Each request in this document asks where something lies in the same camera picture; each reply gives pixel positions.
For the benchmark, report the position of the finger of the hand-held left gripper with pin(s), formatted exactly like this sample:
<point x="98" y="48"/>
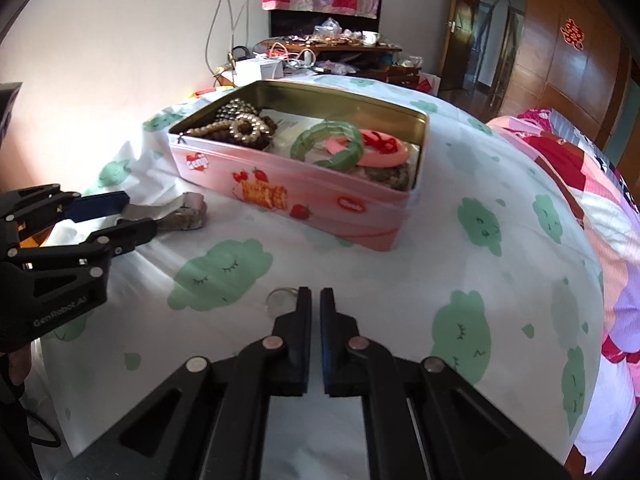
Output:
<point x="130" y="235"/>
<point x="100" y="206"/>

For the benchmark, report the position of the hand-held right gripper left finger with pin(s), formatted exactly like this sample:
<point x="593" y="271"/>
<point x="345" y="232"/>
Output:
<point x="304" y="330"/>

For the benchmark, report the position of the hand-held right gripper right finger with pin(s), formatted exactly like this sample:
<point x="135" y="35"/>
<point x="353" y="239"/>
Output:
<point x="327" y="330"/>

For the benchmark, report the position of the silver mesh band watch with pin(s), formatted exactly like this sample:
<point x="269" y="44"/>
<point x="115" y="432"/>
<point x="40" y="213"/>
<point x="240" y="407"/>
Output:
<point x="187" y="215"/>

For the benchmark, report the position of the pink tin box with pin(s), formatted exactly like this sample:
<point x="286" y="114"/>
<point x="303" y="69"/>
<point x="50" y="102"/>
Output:
<point x="325" y="210"/>

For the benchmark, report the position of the green jade bangle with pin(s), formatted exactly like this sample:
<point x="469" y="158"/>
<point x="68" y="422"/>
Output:
<point x="300" y="145"/>

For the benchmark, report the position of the person's left forearm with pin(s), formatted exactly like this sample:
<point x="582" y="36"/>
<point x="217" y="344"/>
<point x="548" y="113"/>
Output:
<point x="17" y="370"/>

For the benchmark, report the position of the white sheet with green prints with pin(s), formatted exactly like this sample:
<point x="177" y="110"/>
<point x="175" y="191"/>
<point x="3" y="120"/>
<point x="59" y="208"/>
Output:
<point x="450" y="285"/>

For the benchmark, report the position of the white printed leaflet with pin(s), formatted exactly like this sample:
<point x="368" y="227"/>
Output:
<point x="290" y="130"/>

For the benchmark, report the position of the white cardboard box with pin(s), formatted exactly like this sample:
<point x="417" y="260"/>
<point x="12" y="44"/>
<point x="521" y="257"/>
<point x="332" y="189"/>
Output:
<point x="257" y="71"/>

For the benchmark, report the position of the black television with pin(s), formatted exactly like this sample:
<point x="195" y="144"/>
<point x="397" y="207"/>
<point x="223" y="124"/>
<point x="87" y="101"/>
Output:
<point x="290" y="22"/>

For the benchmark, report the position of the red and white shopping bag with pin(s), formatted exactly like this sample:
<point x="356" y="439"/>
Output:
<point x="428" y="84"/>

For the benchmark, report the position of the dark wooden cabinet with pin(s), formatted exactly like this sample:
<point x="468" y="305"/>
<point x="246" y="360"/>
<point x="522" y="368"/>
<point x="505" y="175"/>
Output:
<point x="370" y="57"/>

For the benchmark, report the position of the clear plastic bag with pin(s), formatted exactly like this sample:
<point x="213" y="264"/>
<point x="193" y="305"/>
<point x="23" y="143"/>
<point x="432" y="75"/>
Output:
<point x="330" y="26"/>

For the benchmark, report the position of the white mug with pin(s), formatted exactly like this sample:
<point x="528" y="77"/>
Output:
<point x="370" y="37"/>

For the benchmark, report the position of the colourful patchwork quilt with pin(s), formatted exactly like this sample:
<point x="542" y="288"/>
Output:
<point x="590" y="185"/>

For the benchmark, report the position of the wooden door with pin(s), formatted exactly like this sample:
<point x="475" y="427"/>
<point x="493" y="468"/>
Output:
<point x="457" y="35"/>

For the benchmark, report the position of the brown wooden wardrobe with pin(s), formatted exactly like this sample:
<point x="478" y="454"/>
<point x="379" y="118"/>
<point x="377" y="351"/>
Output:
<point x="550" y="85"/>

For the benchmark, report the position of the red paper-cut decal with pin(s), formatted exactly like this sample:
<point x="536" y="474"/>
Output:
<point x="573" y="34"/>

